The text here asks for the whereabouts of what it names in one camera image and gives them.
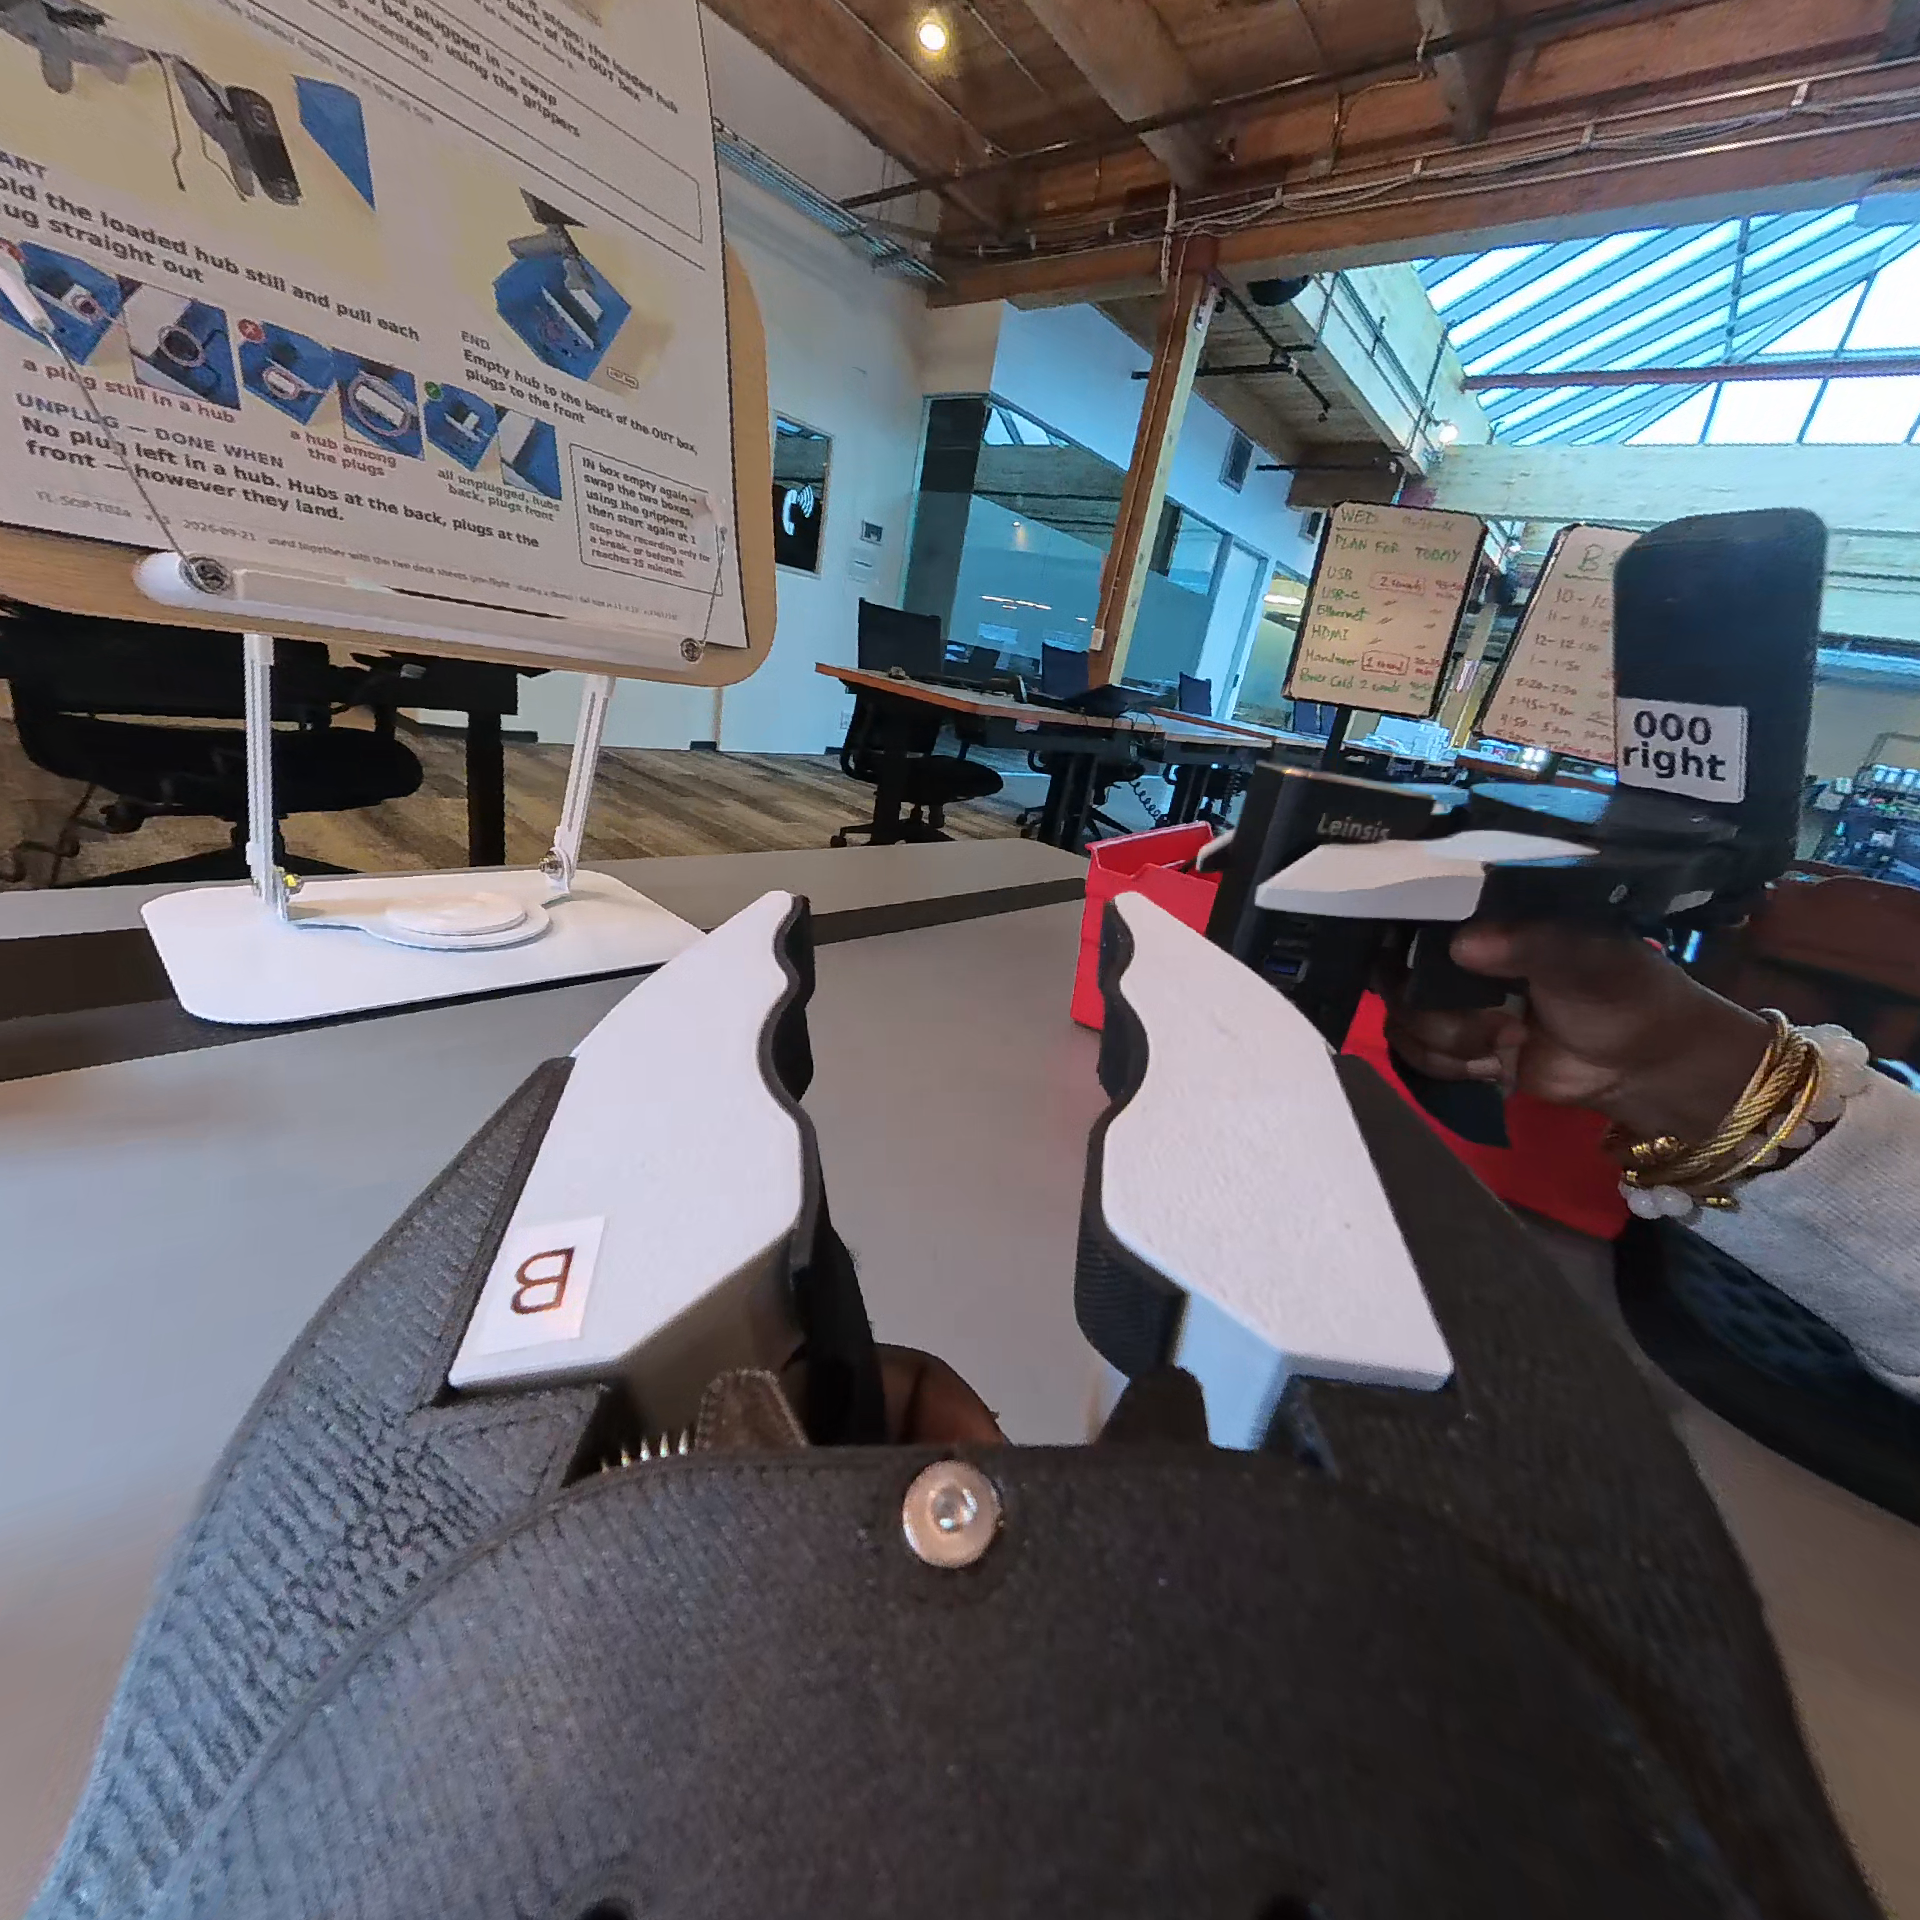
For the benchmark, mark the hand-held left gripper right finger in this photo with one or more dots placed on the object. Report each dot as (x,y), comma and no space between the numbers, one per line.
(1244,1185)

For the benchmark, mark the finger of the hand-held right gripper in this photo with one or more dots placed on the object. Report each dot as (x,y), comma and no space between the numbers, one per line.
(1395,884)
(1233,854)

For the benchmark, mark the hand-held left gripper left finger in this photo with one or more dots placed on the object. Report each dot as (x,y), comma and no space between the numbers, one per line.
(661,1142)

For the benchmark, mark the black slim USB hub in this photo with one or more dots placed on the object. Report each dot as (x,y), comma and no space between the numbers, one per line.
(1336,803)

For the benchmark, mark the red plastic bin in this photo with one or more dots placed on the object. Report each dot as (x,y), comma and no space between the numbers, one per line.
(1140,931)

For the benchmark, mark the person's right forearm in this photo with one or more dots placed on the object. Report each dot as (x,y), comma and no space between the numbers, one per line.
(1844,1244)

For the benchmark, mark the person's right hand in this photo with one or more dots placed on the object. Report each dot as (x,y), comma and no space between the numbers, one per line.
(1621,1037)

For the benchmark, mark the long wooden office desk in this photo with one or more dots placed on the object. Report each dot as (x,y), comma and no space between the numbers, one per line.
(1088,780)

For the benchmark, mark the handwritten whiteboard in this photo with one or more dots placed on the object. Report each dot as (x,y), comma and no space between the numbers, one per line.
(1380,600)
(1545,645)

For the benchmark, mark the black swivel office chair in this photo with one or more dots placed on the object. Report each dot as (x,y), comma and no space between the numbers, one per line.
(945,780)

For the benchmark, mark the wooden pillar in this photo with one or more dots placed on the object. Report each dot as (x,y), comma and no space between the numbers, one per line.
(1147,481)

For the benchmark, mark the white poster stand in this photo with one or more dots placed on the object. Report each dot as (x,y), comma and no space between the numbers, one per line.
(270,945)

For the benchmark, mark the stack of gold bangles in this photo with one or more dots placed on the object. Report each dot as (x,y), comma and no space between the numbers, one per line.
(1763,1127)

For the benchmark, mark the phone icon door sign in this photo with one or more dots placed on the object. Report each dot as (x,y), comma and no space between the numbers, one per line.
(801,503)

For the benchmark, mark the dark mesh object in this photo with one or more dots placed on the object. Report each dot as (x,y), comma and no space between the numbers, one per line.
(1769,1382)

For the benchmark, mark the instruction poster board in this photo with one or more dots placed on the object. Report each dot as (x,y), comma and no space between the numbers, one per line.
(374,225)

